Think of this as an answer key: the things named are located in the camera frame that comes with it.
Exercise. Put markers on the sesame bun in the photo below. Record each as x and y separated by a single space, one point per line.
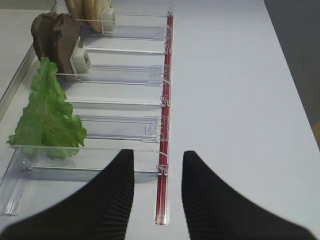
93 10
75 9

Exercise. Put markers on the left brown meat patty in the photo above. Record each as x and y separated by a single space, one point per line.
40 30

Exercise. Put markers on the right clear acrylic rack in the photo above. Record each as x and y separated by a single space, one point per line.
119 101

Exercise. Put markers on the right sesame top bun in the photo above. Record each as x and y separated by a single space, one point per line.
93 10

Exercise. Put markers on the red rack rail strip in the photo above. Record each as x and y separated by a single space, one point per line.
161 209

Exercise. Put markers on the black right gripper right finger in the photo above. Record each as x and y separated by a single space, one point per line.
215 211

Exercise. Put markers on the brown meat patty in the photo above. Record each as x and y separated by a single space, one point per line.
63 37
40 30

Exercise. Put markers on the green lettuce leaf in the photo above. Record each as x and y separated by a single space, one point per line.
48 119

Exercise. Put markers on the cream rectangular metal tray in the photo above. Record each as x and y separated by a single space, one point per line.
16 51

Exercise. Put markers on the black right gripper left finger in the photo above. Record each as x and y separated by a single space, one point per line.
100 210

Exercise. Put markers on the right brown meat patty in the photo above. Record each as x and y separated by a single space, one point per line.
63 37

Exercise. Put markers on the left sesame top bun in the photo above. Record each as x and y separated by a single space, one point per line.
75 9

